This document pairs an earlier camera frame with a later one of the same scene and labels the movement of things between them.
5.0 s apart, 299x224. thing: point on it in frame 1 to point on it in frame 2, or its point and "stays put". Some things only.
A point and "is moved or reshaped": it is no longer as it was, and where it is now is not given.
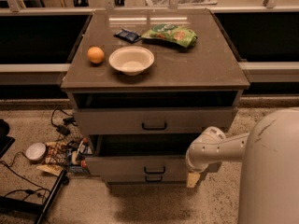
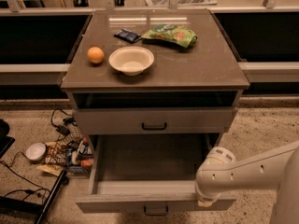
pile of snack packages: x=70 y=156 stays put
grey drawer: x=138 y=154 is moved or reshaped
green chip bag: x=170 y=33 stays put
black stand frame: x=15 y=205 stays put
